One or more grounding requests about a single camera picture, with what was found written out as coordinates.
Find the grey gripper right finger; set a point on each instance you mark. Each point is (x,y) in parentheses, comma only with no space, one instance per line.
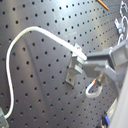
(100,55)

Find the grey metal cable clip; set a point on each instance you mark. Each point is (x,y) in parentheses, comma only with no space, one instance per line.
(75,65)

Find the blue object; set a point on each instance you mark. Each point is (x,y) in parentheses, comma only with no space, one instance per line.
(106,121)

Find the grey cable connector block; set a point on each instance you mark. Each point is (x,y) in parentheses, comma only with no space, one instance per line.
(3,121)

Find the black perforated board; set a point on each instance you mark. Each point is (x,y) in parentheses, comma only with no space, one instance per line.
(39,65)

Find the orange pencil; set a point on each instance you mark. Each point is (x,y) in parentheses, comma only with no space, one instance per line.
(105,6)

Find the silver metal clips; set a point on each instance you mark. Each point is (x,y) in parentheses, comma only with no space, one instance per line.
(122,26)

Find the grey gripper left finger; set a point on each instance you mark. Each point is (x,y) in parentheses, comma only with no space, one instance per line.
(94,68)

